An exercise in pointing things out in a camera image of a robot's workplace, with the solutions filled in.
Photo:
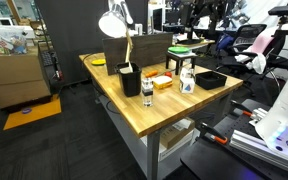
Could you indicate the white puzzle cube box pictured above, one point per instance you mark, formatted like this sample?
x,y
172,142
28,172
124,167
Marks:
x,y
187,81

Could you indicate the cardboard box under table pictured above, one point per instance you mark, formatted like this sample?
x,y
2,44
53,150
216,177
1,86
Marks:
x,y
174,133

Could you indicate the black shallow tray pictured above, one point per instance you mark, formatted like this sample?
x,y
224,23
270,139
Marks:
x,y
210,80

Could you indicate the black plastic bin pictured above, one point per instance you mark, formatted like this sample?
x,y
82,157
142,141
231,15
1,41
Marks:
x,y
129,78

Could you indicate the clear bin of items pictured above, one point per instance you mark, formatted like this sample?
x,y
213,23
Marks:
x,y
12,41

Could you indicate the small black stool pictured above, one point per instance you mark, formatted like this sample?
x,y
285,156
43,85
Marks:
x,y
179,59

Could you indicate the black office chair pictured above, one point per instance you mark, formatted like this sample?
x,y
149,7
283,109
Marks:
x,y
241,53

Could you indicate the wooden cabinet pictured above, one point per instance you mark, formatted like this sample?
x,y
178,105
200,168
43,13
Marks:
x,y
22,78

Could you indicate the yellow floor mat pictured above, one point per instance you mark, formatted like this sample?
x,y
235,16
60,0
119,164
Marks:
x,y
31,114

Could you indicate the red toy tomato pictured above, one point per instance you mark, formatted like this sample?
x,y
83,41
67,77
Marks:
x,y
169,74

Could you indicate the wooden table with grey legs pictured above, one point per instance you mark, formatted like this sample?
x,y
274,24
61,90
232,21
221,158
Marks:
x,y
140,126

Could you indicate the toy bread slice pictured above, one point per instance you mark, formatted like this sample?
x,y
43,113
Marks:
x,y
162,82

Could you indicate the orange toy carrot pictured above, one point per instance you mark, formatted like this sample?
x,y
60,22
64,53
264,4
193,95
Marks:
x,y
151,74

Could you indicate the brown cardboard box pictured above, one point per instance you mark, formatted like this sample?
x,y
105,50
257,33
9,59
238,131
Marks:
x,y
128,50

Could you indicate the dark wooden back board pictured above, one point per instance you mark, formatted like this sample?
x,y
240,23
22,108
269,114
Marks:
x,y
147,50

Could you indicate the green plate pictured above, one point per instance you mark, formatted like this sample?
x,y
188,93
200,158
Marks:
x,y
178,50

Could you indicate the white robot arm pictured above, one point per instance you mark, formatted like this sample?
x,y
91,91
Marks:
x,y
114,22

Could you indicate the orange handled clamp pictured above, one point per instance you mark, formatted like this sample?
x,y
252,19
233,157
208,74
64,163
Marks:
x,y
215,135
244,109

